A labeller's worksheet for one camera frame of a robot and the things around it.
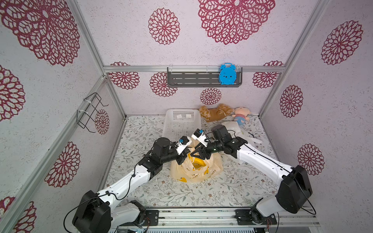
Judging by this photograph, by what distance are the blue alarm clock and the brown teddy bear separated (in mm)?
237

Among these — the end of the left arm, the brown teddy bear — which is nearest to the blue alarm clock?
the brown teddy bear

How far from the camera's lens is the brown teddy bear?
1081mm

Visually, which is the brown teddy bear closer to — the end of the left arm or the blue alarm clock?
the blue alarm clock

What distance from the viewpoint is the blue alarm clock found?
0.91m
